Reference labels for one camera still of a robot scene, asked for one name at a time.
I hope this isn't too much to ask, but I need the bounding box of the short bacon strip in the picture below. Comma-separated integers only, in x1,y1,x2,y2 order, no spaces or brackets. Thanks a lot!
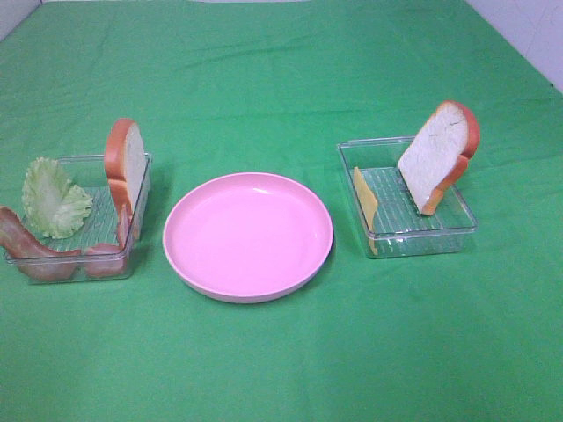
83,204,134,278

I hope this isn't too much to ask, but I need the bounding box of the long bacon strip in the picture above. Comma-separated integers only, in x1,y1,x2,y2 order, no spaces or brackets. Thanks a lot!
1,206,82,281

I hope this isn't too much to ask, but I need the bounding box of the yellow cheese slice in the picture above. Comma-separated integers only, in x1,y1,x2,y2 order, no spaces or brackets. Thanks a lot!
353,166,378,257

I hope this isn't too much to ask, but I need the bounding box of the clear plastic tray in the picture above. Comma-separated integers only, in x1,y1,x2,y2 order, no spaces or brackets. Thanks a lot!
337,136,478,258
4,153,152,285

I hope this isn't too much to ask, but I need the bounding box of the clear left plastic tray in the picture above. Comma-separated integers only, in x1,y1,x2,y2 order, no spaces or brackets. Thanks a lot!
4,153,152,285

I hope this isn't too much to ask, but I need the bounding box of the clear right plastic tray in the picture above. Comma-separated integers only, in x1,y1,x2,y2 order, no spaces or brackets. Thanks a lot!
337,136,478,258

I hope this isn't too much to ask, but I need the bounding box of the green lettuce leaf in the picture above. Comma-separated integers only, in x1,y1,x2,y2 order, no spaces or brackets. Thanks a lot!
22,157,93,239

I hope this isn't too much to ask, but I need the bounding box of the green tablecloth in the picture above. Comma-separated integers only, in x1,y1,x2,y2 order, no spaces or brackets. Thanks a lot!
1,1,562,421

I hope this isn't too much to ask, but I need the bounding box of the toast bread slice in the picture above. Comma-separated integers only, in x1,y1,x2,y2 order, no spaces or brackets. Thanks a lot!
398,100,480,215
104,118,146,247

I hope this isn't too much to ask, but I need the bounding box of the pink round plate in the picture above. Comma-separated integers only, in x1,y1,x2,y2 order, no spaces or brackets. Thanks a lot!
163,172,333,303

